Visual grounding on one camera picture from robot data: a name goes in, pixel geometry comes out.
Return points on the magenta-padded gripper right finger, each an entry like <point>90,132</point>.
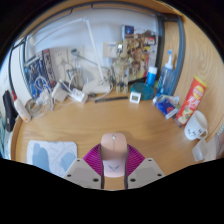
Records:
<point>146,171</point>

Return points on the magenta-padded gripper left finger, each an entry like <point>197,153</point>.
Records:
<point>81,171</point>

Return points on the pink computer mouse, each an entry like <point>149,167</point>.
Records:
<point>114,153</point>

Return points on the white and blue mouse pad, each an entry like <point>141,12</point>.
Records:
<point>50,155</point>

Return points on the clear plastic cup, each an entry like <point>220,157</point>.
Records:
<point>201,151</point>

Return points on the white mug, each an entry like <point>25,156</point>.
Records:
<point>195,126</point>

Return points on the blue snack packet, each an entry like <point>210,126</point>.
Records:
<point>165,106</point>

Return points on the small white cube clock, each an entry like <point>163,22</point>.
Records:
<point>135,97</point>

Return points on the white power strip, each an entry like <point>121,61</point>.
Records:
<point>79,96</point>

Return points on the black pen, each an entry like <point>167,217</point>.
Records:
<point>111,99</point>

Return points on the teal round container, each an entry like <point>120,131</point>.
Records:
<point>145,91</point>

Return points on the white charger block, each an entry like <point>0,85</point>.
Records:
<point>59,92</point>

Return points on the red and yellow chip can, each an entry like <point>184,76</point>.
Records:
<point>191,100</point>

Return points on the white bottle with blue cap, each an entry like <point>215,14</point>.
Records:
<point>151,76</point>

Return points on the black backpack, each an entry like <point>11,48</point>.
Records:
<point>8,110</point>

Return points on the beige robot figure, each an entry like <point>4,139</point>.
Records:
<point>120,70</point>

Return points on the blue model kit box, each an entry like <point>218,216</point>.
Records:
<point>38,73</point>

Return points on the colourful printed box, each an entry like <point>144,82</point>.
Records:
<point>143,56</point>

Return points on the white desk lamp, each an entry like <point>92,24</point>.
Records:
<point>95,56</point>

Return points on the wooden wardrobe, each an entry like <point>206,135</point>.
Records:
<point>203,56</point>

